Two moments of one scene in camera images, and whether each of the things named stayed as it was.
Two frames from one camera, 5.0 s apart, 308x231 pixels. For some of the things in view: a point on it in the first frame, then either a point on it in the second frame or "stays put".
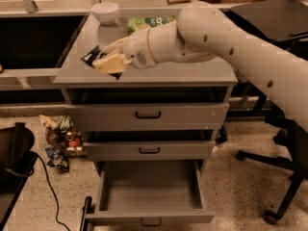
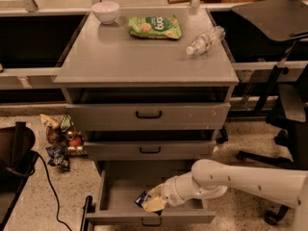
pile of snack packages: x=64 y=140 stays put
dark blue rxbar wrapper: x=89 y=59 -> x=143 y=196
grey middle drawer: x=149 y=151 stays put
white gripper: x=136 y=49 -> x=168 y=190
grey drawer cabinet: x=148 y=130 stays put
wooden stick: x=172 y=1 stays put
